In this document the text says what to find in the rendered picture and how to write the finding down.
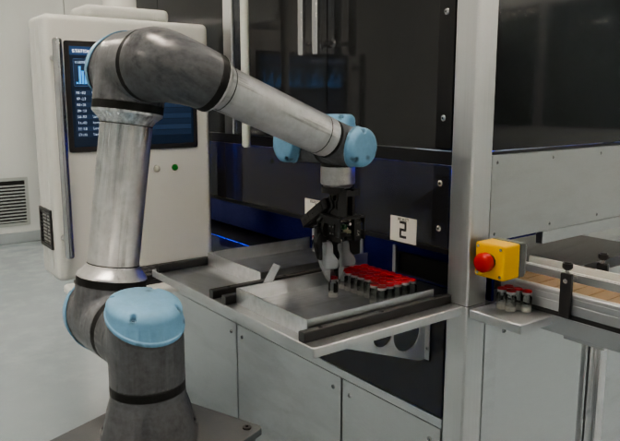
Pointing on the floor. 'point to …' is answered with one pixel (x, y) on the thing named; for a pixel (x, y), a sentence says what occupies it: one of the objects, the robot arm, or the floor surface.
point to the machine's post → (470, 199)
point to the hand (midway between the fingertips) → (331, 273)
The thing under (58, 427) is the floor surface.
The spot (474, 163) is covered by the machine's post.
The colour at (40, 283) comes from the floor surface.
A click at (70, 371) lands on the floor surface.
